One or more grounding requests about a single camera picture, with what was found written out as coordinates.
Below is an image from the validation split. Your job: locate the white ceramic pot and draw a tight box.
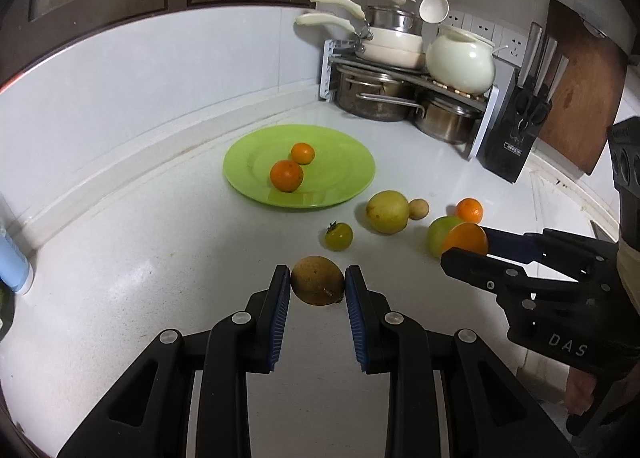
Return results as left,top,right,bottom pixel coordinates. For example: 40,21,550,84
425,25,506,96

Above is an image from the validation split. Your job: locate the small orange tangerine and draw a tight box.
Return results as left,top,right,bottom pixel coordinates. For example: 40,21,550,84
290,143,316,166

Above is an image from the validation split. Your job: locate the small steel pot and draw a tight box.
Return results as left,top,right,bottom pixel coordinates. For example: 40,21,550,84
412,96,482,145

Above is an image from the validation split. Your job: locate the orange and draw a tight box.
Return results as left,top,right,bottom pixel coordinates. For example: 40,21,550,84
442,222,489,256

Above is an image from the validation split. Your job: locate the large steel pot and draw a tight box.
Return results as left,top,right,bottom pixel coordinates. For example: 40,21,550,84
335,64,424,122

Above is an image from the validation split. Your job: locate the brown cutting board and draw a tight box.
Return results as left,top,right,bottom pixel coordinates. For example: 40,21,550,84
539,0,628,174

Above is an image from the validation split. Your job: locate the blue white bottle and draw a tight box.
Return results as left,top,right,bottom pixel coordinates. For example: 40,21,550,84
0,227,34,295

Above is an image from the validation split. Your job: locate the yellow pear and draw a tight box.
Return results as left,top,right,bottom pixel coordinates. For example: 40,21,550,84
366,191,409,235

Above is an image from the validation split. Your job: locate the white metal pot rack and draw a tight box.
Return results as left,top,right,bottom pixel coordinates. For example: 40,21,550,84
319,39,500,159

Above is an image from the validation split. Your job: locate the large dark orange tangerine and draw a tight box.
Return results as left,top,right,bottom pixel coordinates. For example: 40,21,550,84
269,159,304,193

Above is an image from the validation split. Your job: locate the person's right hand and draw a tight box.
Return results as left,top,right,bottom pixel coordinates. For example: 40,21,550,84
564,368,597,416

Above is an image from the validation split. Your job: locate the steel lidded pot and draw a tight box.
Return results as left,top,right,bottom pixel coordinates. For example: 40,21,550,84
366,0,423,36

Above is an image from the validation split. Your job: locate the black knife block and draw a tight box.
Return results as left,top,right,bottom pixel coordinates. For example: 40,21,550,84
475,22,572,184

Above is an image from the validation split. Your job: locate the brown round fruit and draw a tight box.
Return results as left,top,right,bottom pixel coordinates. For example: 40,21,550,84
291,256,345,307

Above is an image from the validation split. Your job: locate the green apple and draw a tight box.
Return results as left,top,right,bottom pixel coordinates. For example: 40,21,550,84
426,215,463,259

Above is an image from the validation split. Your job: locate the green tomato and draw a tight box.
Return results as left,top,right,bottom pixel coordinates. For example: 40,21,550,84
324,222,354,251

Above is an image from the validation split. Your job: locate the cream frying pan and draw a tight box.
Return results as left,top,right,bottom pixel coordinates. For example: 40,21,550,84
295,12,425,70

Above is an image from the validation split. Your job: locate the green plate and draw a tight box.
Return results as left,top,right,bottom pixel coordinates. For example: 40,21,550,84
222,125,375,209

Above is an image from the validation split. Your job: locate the small tan round fruit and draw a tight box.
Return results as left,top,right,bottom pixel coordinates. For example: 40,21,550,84
409,198,431,221

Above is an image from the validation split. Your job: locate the orange mandarin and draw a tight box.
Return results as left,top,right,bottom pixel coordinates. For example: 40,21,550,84
456,197,484,224

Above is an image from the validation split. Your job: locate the white ladle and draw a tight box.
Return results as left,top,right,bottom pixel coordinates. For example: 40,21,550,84
419,0,449,24

